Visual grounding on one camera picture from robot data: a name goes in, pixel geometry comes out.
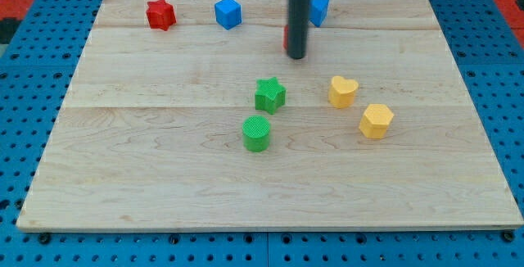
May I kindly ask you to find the yellow heart block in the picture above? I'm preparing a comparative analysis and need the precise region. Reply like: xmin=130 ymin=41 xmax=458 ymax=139
xmin=328 ymin=75 xmax=359 ymax=109

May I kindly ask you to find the green star block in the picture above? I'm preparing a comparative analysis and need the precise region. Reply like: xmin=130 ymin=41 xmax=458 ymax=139
xmin=255 ymin=77 xmax=287 ymax=115

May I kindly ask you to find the red star block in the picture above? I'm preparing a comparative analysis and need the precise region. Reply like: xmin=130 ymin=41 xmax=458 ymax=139
xmin=146 ymin=0 xmax=177 ymax=31

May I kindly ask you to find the wooden board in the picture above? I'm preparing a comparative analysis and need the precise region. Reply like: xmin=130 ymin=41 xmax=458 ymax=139
xmin=17 ymin=0 xmax=523 ymax=233

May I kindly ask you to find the red circle block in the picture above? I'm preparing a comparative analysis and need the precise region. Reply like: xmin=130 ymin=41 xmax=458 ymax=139
xmin=282 ymin=25 xmax=288 ymax=50

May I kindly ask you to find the blue cube block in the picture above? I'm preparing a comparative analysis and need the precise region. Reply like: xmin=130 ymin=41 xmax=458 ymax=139
xmin=215 ymin=0 xmax=242 ymax=30

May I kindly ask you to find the yellow hexagon block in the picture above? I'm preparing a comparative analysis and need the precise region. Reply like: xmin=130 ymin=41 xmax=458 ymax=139
xmin=359 ymin=103 xmax=395 ymax=139

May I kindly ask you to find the green cylinder block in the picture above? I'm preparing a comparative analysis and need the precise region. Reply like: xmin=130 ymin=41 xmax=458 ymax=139
xmin=242 ymin=115 xmax=271 ymax=152

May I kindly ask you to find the blue triangle block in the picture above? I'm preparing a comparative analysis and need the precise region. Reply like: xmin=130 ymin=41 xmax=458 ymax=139
xmin=309 ymin=0 xmax=330 ymax=27

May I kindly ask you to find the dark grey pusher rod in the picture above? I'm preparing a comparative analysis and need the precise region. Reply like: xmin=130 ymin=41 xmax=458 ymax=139
xmin=286 ymin=0 xmax=310 ymax=60

